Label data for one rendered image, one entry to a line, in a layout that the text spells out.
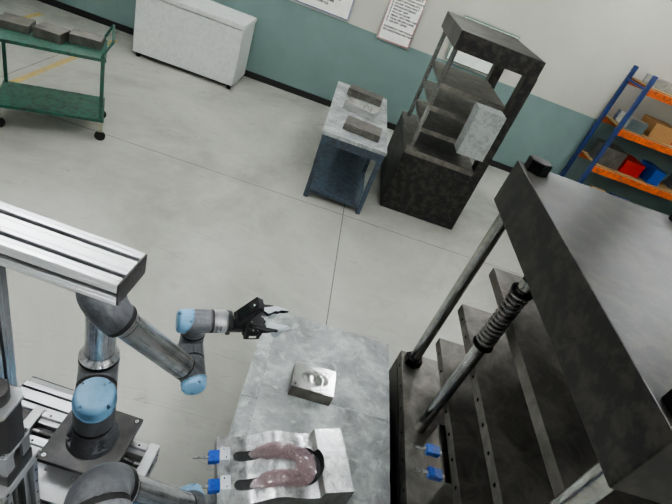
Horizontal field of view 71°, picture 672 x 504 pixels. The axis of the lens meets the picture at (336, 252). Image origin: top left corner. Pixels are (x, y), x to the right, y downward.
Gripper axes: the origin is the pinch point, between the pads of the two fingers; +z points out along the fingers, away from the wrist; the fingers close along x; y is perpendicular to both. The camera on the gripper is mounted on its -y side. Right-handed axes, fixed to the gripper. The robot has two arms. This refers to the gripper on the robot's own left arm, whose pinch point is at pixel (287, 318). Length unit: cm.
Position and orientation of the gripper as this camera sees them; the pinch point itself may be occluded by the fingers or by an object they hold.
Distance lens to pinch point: 160.2
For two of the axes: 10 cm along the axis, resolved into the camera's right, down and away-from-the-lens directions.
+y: -3.5, 6.7, 6.5
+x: 2.3, 7.4, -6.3
